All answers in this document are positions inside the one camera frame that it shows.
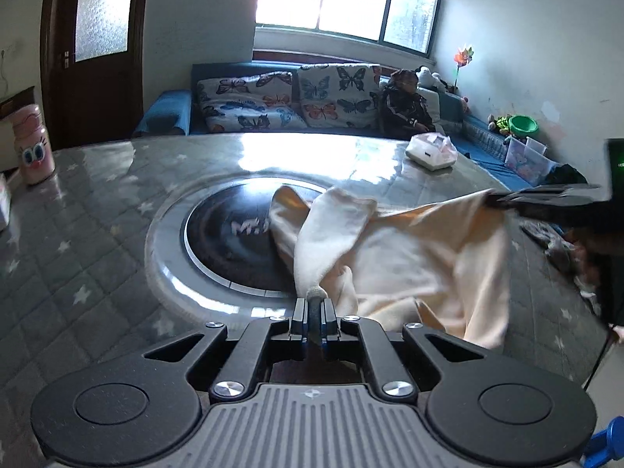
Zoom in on grey knitted gloves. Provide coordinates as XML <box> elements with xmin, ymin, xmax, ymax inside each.
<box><xmin>520</xmin><ymin>221</ymin><xmax>602</xmax><ymax>316</ymax></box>

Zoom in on clear plastic storage box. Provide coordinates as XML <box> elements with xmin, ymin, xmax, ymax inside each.
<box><xmin>505</xmin><ymin>137</ymin><xmax>552</xmax><ymax>186</ymax></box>

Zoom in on grey quilted star tablecloth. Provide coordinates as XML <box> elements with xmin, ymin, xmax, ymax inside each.
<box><xmin>1</xmin><ymin>134</ymin><xmax>605</xmax><ymax>467</ymax></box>

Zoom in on pink white tissue box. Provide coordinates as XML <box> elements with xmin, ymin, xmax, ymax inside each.
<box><xmin>405</xmin><ymin>132</ymin><xmax>458</xmax><ymax>171</ymax></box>

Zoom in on white plush toy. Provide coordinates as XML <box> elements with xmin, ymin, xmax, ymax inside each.
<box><xmin>416</xmin><ymin>66</ymin><xmax>447</xmax><ymax>92</ymax></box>

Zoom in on cream white garment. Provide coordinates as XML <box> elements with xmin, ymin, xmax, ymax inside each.
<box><xmin>269</xmin><ymin>187</ymin><xmax>511</xmax><ymax>350</ymax></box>

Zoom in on black bag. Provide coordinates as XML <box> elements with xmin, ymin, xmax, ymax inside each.
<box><xmin>541</xmin><ymin>164</ymin><xmax>588</xmax><ymax>188</ymax></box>

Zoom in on butterfly cushion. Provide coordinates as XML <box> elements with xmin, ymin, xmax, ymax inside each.
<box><xmin>297</xmin><ymin>64</ymin><xmax>382</xmax><ymax>132</ymax></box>
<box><xmin>197</xmin><ymin>71</ymin><xmax>307</xmax><ymax>133</ymax></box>

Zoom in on left butterfly cushion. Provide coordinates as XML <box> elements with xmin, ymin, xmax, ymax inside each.
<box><xmin>197</xmin><ymin>71</ymin><xmax>307</xmax><ymax>133</ymax></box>

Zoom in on green plastic bowl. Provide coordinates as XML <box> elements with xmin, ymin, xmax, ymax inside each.
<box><xmin>508</xmin><ymin>114</ymin><xmax>539</xmax><ymax>137</ymax></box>

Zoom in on tissue pack on table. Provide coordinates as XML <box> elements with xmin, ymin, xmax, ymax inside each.
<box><xmin>0</xmin><ymin>173</ymin><xmax>11</xmax><ymax>231</ymax></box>

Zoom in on dark wooden glass door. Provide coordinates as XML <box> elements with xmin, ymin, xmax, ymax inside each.
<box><xmin>40</xmin><ymin>0</ymin><xmax>146</xmax><ymax>149</ymax></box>

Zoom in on pink cartoon thermos bottle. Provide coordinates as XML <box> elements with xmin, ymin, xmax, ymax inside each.
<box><xmin>9</xmin><ymin>104</ymin><xmax>55</xmax><ymax>186</ymax></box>

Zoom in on colourful pinwheel toy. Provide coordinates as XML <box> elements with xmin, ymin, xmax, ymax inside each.
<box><xmin>454</xmin><ymin>46</ymin><xmax>474</xmax><ymax>87</ymax></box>

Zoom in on right butterfly cushion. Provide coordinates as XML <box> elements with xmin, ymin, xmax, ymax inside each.
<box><xmin>297</xmin><ymin>64</ymin><xmax>382</xmax><ymax>132</ymax></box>

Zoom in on person in dark jacket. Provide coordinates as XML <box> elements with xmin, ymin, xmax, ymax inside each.
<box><xmin>381</xmin><ymin>69</ymin><xmax>436</xmax><ymax>140</ymax></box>

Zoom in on round black induction cooktop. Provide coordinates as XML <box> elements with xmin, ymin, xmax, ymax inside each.
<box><xmin>183</xmin><ymin>177</ymin><xmax>325</xmax><ymax>298</ymax></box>

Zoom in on blue sofa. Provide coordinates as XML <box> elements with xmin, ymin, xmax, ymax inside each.
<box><xmin>132</xmin><ymin>60</ymin><xmax>562</xmax><ymax>191</ymax></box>

